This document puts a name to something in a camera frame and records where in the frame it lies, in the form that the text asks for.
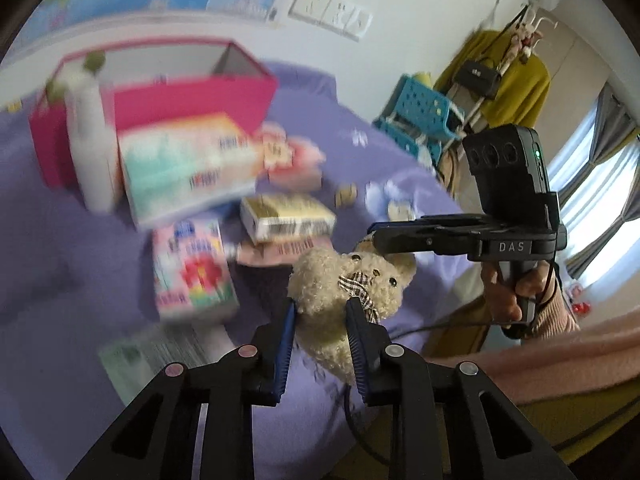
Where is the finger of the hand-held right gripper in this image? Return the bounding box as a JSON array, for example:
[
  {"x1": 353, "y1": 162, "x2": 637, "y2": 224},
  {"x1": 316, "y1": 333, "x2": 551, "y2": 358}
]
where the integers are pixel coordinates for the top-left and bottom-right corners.
[
  {"x1": 369, "y1": 220, "x2": 476, "y2": 261},
  {"x1": 415, "y1": 214, "x2": 486, "y2": 226}
]

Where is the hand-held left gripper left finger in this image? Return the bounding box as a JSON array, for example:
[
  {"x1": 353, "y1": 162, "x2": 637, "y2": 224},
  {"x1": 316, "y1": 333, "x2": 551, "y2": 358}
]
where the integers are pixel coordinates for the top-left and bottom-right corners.
[{"x1": 65, "y1": 297, "x2": 298, "y2": 480}]

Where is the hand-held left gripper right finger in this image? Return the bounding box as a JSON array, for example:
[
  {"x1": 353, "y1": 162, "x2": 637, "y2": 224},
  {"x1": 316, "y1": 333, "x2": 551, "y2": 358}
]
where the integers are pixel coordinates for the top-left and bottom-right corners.
[{"x1": 345, "y1": 297, "x2": 576, "y2": 480}]

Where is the beige teddy bear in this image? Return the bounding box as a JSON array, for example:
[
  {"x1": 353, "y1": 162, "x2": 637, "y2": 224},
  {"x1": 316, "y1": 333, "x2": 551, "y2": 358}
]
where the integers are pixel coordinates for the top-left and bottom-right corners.
[{"x1": 287, "y1": 247, "x2": 418, "y2": 386}]

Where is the translucent plastic packet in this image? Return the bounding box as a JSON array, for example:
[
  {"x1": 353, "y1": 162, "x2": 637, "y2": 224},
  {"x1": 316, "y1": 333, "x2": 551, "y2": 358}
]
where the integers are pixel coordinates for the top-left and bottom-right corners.
[{"x1": 97, "y1": 322, "x2": 236, "y2": 411}]

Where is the pink cardboard box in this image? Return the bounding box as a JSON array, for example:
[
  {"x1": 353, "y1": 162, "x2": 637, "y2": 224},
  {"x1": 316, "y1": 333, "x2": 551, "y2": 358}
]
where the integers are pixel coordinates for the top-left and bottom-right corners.
[{"x1": 27, "y1": 37, "x2": 278, "y2": 191}]

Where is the person's right forearm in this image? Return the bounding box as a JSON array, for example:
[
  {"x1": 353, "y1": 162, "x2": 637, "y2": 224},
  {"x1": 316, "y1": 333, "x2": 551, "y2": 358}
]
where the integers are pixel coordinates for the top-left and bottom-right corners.
[{"x1": 480, "y1": 280, "x2": 640, "y2": 406}]

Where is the soft tissue pack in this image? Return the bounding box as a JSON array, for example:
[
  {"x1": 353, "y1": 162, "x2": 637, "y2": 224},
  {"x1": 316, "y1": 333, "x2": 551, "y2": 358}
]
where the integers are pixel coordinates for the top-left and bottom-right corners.
[{"x1": 117, "y1": 112, "x2": 261, "y2": 231}]

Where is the person's right hand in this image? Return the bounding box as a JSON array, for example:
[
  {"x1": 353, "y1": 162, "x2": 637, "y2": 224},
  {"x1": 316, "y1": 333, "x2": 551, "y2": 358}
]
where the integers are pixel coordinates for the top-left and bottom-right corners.
[{"x1": 480, "y1": 260, "x2": 558, "y2": 323}]

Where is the small flat packet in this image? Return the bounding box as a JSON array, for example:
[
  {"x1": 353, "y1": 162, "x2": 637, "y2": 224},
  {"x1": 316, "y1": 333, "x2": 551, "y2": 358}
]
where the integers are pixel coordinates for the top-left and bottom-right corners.
[{"x1": 235, "y1": 237, "x2": 336, "y2": 268}]

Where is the yellow hanging coat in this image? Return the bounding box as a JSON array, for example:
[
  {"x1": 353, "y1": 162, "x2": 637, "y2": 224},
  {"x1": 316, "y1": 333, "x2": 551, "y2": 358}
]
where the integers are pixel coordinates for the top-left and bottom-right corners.
[{"x1": 432, "y1": 30, "x2": 551, "y2": 133}]

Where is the blue plastic basket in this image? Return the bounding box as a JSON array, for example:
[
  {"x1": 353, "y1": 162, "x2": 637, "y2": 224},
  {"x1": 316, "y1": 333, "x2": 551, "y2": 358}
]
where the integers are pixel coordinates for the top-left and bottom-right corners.
[{"x1": 372, "y1": 74, "x2": 468, "y2": 168}]

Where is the pink floral tissue packet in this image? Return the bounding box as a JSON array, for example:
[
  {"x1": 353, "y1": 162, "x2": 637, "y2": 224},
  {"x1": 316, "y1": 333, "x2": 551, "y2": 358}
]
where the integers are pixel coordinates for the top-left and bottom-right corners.
[{"x1": 151, "y1": 217, "x2": 240, "y2": 323}]

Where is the grey curtain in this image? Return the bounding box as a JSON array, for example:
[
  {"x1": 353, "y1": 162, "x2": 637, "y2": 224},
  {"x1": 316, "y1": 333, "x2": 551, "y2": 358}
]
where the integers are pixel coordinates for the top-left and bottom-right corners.
[{"x1": 547, "y1": 82, "x2": 640, "y2": 281}]

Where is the black handbag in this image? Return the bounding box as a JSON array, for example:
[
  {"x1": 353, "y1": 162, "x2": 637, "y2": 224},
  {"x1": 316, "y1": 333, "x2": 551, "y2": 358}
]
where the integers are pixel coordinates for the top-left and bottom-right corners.
[{"x1": 452, "y1": 59, "x2": 501, "y2": 101}]

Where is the yellow-white small box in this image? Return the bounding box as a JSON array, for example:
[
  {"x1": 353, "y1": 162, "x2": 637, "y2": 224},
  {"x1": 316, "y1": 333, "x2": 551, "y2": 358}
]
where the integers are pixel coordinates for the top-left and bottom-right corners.
[{"x1": 239, "y1": 192, "x2": 337, "y2": 246}]

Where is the white coat rack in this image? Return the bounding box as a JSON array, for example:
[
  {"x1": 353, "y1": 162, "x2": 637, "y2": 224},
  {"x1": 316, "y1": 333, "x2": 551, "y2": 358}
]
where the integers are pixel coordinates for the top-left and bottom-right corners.
[{"x1": 440, "y1": 2, "x2": 558, "y2": 161}]

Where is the person's olive clothing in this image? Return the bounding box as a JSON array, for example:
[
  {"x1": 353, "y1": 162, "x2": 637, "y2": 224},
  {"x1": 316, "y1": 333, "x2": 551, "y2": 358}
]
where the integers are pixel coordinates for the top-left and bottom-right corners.
[{"x1": 345, "y1": 305, "x2": 640, "y2": 480}]

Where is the purple floral bedsheet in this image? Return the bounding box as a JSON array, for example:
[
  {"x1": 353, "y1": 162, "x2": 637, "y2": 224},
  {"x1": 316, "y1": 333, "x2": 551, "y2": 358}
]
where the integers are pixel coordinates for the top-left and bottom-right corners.
[{"x1": 0, "y1": 60, "x2": 471, "y2": 441}]

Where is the white spray bottle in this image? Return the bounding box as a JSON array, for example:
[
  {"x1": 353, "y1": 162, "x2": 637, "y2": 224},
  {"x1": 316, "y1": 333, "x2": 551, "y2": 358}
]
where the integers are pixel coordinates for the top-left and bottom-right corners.
[{"x1": 67, "y1": 72, "x2": 123, "y2": 213}]

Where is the black cable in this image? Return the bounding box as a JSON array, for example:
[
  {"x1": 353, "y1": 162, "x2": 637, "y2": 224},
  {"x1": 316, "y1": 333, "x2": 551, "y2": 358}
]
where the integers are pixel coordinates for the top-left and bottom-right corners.
[{"x1": 345, "y1": 305, "x2": 531, "y2": 466}]

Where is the white wall switch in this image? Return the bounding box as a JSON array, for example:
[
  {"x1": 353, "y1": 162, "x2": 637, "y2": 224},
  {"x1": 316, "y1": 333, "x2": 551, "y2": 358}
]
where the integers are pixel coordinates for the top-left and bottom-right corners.
[{"x1": 346, "y1": 5, "x2": 374, "y2": 41}]

